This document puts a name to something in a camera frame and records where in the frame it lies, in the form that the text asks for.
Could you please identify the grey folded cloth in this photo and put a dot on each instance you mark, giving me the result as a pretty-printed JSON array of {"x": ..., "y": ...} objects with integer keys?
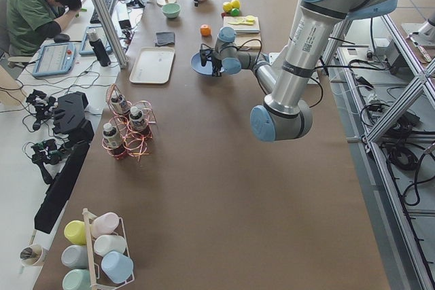
[{"x": 165, "y": 38}]

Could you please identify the blue plastic plate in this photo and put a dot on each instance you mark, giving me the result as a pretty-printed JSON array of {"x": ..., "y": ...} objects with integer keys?
[{"x": 196, "y": 66}]

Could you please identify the blue teach pendant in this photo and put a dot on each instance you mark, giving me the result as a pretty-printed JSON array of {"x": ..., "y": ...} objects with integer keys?
[
  {"x": 86, "y": 49},
  {"x": 54, "y": 59}
]

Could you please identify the sliced lemon pieces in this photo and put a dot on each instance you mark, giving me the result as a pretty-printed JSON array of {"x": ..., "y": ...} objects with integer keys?
[{"x": 242, "y": 20}]

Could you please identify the black spare gripper parts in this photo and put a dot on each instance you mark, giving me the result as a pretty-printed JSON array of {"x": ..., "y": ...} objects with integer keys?
[{"x": 43, "y": 105}]

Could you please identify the black computer mouse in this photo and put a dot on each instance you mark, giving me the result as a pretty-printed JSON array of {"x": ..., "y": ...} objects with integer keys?
[{"x": 61, "y": 38}]

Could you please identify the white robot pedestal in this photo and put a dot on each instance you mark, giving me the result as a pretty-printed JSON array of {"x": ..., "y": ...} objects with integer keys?
[{"x": 278, "y": 62}]

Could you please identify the grey plastic cup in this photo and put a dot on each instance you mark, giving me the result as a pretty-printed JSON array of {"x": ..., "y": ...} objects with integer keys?
[{"x": 75, "y": 257}]

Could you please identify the dark drink bottle front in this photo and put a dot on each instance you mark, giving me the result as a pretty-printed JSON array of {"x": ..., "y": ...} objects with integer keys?
[{"x": 111, "y": 136}]

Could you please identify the pale green plastic cup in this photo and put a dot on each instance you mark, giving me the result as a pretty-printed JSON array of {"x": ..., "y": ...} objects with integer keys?
[{"x": 77, "y": 279}]

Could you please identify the copper wire bottle holder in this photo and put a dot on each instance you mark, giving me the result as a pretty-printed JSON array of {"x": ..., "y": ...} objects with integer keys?
[{"x": 134, "y": 143}]

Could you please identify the beige plastic tray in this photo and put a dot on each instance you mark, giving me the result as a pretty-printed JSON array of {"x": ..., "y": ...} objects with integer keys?
[{"x": 152, "y": 66}]

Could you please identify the wooden cutting board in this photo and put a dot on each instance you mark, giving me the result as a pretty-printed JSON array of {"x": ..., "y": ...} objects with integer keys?
[{"x": 245, "y": 41}]

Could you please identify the dark drink bottle middle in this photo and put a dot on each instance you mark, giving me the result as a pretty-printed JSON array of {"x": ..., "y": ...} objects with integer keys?
[{"x": 137, "y": 120}]

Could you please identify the aluminium frame post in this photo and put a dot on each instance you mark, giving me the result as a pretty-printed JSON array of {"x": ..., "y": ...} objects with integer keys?
[{"x": 110, "y": 32}]

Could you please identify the yellow lemon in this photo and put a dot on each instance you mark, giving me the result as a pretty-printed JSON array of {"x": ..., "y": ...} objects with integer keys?
[
  {"x": 235, "y": 4},
  {"x": 227, "y": 7}
]

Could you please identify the seated person in green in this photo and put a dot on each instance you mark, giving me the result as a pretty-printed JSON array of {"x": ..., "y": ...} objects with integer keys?
[{"x": 31, "y": 22}]

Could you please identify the dark drink bottle back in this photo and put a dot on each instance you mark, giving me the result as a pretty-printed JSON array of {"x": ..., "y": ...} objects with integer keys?
[{"x": 119, "y": 104}]

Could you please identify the orange fruit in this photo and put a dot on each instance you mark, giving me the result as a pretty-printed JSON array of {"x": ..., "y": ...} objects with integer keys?
[{"x": 205, "y": 30}]

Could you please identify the black handled knife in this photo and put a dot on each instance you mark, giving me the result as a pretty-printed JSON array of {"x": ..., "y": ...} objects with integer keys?
[{"x": 247, "y": 31}]

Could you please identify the green lime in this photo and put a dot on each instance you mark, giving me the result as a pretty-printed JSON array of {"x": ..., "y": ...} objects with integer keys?
[{"x": 235, "y": 12}]

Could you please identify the yellow plastic cup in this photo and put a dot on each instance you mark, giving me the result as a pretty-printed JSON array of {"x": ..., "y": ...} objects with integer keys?
[{"x": 75, "y": 232}]

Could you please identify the white plastic cup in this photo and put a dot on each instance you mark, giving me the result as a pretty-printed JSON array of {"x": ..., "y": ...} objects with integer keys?
[{"x": 107, "y": 243}]

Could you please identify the light blue plastic cup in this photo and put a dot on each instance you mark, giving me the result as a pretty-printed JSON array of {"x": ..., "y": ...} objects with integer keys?
[{"x": 117, "y": 266}]

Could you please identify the pink plastic cup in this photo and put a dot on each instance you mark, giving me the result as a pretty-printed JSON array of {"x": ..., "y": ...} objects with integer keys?
[{"x": 104, "y": 224}]

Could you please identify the black thermos bottle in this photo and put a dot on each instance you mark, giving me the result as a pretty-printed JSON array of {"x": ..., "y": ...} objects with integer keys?
[{"x": 98, "y": 48}]

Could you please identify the green ceramic bowl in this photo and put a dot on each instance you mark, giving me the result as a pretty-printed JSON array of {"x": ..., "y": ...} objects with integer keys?
[{"x": 171, "y": 10}]

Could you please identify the dark drink bottle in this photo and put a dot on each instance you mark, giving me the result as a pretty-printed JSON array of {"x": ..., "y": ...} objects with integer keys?
[
  {"x": 137, "y": 120},
  {"x": 111, "y": 136},
  {"x": 119, "y": 104}
]

